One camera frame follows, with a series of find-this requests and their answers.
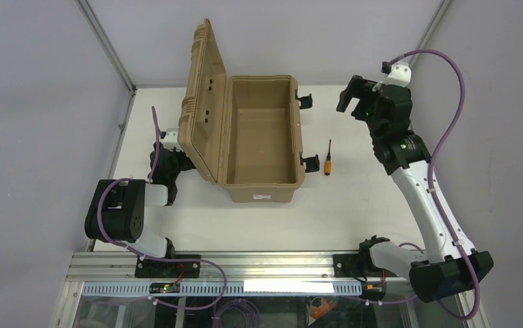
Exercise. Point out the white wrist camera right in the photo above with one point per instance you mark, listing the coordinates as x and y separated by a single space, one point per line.
398 73

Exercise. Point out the orange object under table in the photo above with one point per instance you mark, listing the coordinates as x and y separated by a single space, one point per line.
320 306

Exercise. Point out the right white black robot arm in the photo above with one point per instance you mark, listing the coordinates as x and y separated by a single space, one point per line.
451 263

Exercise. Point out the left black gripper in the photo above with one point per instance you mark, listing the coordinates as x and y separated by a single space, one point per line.
170 162

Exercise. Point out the white slotted cable duct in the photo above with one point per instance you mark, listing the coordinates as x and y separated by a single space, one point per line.
246 288

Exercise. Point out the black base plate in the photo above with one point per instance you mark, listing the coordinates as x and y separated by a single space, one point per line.
152 269
354 265

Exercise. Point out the tan plastic tool case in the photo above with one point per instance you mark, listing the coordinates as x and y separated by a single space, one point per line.
243 132

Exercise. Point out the aluminium mounting rail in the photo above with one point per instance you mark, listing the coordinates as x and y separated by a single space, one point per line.
116 266

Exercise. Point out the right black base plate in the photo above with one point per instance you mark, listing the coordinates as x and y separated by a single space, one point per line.
354 265

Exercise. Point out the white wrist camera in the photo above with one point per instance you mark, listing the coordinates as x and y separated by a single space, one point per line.
398 73
169 139

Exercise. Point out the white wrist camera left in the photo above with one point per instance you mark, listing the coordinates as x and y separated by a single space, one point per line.
169 139

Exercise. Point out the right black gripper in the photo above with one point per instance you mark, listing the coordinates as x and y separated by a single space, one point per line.
367 103

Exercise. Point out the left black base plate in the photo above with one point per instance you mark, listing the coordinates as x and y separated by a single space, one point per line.
152 269

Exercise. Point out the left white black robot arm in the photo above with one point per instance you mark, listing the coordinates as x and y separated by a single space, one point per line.
116 212

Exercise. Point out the orange black screwdriver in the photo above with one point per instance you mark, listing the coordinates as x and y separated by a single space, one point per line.
328 162

